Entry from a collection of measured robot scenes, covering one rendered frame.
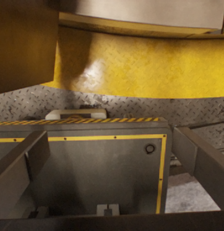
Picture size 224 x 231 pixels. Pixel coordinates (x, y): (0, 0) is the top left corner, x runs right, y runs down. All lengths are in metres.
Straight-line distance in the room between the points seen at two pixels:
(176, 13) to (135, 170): 0.49
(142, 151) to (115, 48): 0.48
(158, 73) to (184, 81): 0.14
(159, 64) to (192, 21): 0.33
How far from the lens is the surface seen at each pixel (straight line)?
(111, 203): 0.68
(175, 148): 0.17
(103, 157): 0.56
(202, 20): 0.57
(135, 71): 0.81
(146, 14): 0.52
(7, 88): 0.30
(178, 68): 0.87
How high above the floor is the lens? 0.80
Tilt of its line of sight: 74 degrees down
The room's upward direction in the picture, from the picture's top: 174 degrees clockwise
